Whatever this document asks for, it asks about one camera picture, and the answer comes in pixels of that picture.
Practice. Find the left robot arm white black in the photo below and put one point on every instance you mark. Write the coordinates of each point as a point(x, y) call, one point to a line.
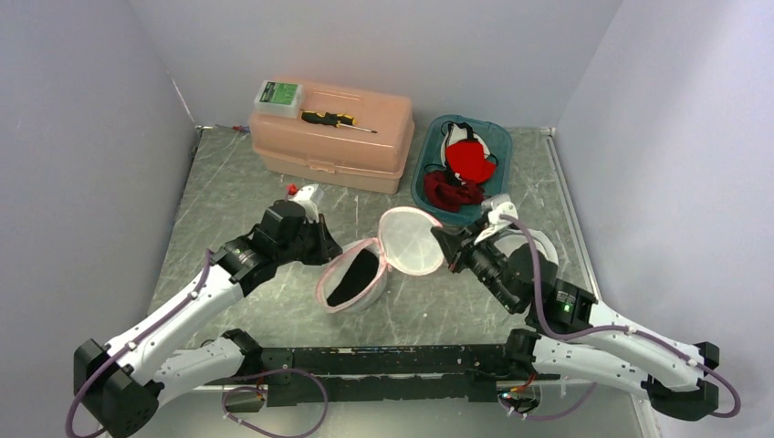
point(124, 381)

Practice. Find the black bra in bag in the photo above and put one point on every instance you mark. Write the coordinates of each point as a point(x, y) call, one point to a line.
point(357, 277)

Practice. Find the pink plastic toolbox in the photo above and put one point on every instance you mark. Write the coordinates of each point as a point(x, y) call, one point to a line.
point(342, 156)

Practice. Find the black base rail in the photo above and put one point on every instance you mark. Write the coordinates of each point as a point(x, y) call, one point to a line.
point(474, 372)

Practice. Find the white black-trimmed bra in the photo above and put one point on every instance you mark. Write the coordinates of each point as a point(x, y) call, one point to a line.
point(456, 132)

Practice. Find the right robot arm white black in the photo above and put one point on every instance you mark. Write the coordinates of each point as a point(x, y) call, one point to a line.
point(572, 333)

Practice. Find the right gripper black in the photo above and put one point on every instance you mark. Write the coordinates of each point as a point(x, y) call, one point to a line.
point(456, 245)

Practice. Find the white mesh laundry bag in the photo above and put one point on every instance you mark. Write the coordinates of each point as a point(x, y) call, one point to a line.
point(512, 239)

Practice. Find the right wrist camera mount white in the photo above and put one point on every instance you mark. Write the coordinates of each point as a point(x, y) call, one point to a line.
point(498, 209)

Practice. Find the teal plastic bin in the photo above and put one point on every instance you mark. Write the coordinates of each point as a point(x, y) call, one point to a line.
point(498, 141)

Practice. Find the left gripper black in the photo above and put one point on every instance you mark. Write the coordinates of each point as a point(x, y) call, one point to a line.
point(327, 248)

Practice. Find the black yellow screwdriver on toolbox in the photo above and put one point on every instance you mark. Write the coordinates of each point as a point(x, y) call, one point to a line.
point(336, 120)

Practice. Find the pink-trimmed mesh laundry bag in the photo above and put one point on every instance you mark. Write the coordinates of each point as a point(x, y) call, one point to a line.
point(403, 243)

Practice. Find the clear green-label screw box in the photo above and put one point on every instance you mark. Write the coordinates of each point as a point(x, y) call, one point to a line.
point(281, 99)

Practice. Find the dark red bra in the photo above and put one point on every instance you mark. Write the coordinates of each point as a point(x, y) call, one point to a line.
point(450, 197)

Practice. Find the bright red bra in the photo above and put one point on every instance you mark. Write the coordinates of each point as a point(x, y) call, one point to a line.
point(469, 162)

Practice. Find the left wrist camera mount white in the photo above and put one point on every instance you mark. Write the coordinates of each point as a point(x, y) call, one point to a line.
point(309, 197)

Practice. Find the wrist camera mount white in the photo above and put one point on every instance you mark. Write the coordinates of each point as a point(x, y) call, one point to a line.
point(498, 209)
point(309, 197)

